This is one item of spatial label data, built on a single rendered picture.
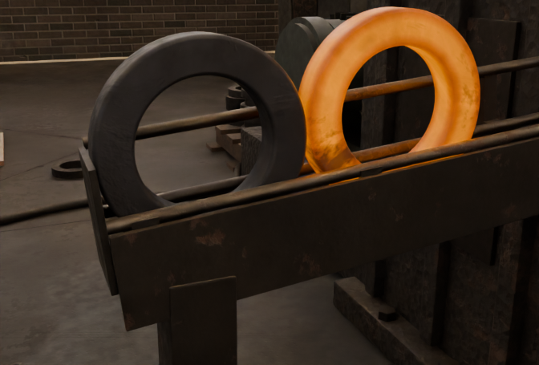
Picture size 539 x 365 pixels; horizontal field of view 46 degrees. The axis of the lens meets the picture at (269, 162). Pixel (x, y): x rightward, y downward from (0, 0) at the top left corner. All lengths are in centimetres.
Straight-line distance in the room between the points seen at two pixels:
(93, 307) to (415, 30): 126
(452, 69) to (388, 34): 8
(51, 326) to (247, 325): 46
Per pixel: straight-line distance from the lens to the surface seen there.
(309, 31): 194
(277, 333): 152
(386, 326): 144
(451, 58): 63
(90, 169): 50
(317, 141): 57
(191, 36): 52
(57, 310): 169
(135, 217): 52
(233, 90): 288
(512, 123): 76
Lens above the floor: 79
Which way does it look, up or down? 16 degrees down
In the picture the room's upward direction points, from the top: straight up
